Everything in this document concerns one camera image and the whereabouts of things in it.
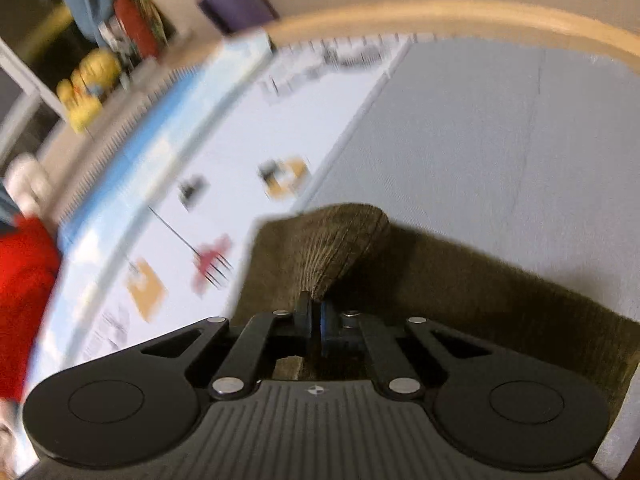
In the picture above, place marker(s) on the white plush toy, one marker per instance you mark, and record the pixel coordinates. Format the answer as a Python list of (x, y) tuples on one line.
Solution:
[(25, 180)]

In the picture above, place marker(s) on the light blue patterned quilt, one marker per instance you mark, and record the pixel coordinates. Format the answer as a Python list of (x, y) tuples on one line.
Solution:
[(150, 135)]

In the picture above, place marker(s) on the wooden bed frame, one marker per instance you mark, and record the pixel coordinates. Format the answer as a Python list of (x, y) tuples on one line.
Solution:
[(450, 15)]

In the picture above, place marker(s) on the dark red cushion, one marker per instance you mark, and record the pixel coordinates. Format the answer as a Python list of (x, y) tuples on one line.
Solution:
[(137, 25)]

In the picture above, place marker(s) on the red folded blanket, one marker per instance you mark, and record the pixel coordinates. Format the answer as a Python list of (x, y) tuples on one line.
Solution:
[(25, 300)]

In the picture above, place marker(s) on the purple box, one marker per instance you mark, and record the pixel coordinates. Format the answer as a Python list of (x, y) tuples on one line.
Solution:
[(240, 5)]

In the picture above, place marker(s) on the yellow plush toy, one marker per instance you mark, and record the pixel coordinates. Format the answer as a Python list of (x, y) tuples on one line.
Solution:
[(80, 110), (97, 72)]

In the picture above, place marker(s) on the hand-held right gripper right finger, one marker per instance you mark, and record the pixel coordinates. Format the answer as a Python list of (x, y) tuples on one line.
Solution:
[(327, 325)]

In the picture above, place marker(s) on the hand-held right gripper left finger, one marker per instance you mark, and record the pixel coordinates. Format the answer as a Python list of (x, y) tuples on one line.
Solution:
[(304, 312)]

